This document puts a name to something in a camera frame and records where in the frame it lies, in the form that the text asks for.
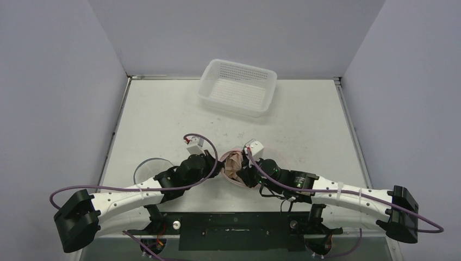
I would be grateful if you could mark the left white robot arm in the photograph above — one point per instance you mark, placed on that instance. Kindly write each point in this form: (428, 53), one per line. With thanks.
(85, 216)

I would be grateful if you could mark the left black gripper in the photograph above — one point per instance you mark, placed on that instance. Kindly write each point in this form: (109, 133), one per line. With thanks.
(209, 159)

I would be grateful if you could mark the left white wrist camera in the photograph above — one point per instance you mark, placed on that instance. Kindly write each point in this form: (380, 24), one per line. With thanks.
(195, 146)

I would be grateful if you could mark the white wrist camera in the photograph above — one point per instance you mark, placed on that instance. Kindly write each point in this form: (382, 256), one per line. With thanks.
(255, 147)
(195, 146)

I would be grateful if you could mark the pink-trimmed mesh laundry bag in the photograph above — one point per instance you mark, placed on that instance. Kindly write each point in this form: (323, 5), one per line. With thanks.
(243, 165)

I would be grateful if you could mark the beige bra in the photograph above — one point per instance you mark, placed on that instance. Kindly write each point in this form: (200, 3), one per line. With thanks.
(233, 164)

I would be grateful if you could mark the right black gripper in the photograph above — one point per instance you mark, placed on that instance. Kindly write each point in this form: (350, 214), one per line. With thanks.
(245, 172)

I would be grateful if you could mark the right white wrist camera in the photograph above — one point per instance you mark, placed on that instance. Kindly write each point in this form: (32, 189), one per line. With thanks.
(255, 147)

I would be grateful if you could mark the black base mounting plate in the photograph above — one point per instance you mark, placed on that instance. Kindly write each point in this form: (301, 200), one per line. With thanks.
(243, 231)

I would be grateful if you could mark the white perforated plastic basket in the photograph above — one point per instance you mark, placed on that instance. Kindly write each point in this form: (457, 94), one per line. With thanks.
(237, 87)

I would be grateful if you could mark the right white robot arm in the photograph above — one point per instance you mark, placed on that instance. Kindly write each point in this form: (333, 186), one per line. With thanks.
(337, 205)

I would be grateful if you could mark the blue-trimmed mesh laundry bag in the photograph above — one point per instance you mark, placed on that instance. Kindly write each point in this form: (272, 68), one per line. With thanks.
(150, 168)

